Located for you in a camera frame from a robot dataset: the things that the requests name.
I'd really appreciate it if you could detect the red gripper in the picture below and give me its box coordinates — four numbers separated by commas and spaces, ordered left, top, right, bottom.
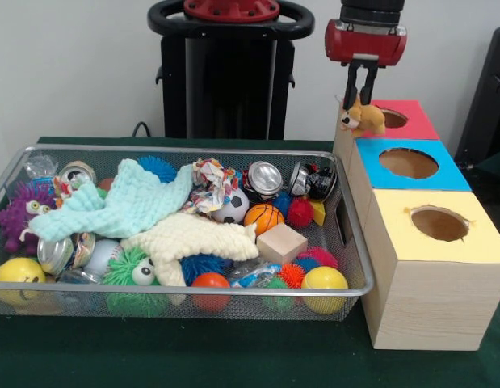
324, 19, 408, 111

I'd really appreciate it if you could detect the brown plush dog toy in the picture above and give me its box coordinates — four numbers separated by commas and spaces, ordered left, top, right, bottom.
334, 95, 387, 138

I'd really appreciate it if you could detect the black red crushed soda can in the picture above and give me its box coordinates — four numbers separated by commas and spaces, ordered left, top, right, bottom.
288, 162, 338, 201

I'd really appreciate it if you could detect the colourful paper wad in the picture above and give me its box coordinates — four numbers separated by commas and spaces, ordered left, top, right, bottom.
180, 157, 239, 214

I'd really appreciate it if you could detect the cream waffle cloth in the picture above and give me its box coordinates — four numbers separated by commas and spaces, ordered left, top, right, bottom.
120, 213, 261, 289

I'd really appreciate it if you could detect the mint green cloth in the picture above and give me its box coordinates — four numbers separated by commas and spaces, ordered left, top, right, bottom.
29, 158, 194, 243

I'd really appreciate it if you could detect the wooden box with three holes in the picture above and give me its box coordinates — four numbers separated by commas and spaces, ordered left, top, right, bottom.
332, 98, 500, 351

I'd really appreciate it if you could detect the black upright panel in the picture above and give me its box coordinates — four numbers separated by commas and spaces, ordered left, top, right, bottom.
455, 27, 500, 171

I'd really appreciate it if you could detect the small orange basketball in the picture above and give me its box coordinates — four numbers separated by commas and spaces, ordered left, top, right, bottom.
244, 203, 286, 234

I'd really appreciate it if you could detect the small soccer ball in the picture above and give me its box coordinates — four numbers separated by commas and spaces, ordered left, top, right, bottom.
212, 186, 250, 225

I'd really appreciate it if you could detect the wooden cube block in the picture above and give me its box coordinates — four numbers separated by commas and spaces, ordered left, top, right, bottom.
256, 224, 309, 266

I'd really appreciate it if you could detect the plain yellow ball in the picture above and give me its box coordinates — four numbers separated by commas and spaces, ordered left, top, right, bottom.
300, 266, 350, 315

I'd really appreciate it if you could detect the green furry toy with eyes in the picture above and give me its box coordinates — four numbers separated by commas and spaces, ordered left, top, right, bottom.
102, 246, 170, 318

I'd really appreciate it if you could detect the dark green table cloth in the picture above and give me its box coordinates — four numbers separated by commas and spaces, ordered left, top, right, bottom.
0, 136, 500, 388

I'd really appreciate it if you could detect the purple spiky monster toy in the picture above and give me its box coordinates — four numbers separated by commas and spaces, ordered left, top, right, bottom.
0, 180, 59, 255

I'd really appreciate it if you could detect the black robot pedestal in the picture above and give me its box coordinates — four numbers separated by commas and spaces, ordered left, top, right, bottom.
147, 0, 315, 141

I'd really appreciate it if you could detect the silver wire mesh bin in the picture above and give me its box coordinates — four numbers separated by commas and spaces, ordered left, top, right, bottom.
0, 144, 375, 323

